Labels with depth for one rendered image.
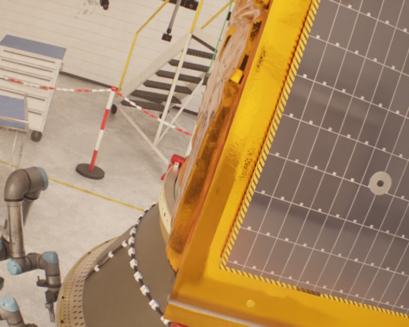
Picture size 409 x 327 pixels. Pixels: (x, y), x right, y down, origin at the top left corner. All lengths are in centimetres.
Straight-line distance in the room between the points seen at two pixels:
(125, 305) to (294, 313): 81
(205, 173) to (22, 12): 886
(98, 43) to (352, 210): 869
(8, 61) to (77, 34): 316
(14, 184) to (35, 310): 163
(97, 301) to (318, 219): 115
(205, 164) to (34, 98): 566
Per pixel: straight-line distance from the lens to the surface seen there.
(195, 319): 150
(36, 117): 705
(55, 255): 306
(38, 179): 303
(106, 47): 986
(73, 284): 258
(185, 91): 835
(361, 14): 125
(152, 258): 219
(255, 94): 130
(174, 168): 251
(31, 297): 455
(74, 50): 997
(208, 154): 137
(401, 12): 126
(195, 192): 140
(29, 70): 692
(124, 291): 221
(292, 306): 148
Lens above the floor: 256
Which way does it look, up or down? 18 degrees down
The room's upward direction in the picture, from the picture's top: 18 degrees clockwise
